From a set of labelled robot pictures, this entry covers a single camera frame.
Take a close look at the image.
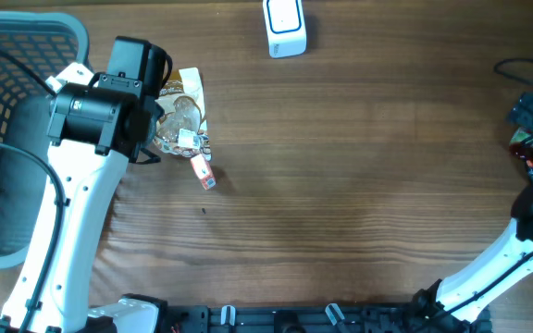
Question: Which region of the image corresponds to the green lid jar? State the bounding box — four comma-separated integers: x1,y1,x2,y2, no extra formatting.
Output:
509,127,533,167

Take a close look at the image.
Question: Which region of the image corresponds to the red white small packet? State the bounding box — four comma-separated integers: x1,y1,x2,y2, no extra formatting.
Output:
191,154,217,190

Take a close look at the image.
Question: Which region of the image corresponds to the brown Pantree snack pouch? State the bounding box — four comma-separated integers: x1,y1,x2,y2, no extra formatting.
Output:
154,68,212,161

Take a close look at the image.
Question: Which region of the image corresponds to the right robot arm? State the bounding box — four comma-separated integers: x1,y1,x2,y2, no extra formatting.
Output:
407,180,533,332

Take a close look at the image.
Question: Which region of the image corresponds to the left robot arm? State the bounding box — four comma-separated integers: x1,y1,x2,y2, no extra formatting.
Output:
0,36,173,332

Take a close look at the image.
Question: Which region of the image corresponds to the white barcode scanner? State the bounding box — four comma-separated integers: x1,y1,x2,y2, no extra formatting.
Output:
262,0,307,58

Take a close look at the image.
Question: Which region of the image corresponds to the grey plastic mesh basket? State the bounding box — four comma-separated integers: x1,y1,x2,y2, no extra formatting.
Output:
0,11,89,269

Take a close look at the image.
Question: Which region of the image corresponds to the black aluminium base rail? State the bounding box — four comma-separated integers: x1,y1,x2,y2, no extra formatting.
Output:
159,303,493,333

